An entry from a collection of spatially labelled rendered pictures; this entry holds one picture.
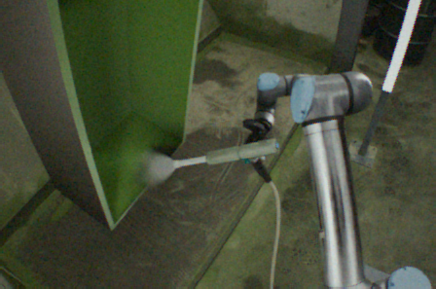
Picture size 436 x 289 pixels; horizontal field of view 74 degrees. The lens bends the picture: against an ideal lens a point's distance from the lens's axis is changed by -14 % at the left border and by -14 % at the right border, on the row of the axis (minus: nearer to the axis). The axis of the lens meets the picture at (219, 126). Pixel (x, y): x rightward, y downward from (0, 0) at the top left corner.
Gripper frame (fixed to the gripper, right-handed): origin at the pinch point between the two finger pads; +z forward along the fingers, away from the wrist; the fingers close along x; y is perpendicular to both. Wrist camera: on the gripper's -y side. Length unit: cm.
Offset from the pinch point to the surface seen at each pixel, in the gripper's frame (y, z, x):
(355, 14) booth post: 33, -165, -43
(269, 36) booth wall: 37, -187, 39
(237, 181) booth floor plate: 54, -37, 44
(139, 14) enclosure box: -62, -28, 25
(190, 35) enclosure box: -47, -22, 7
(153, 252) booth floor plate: 39, 20, 75
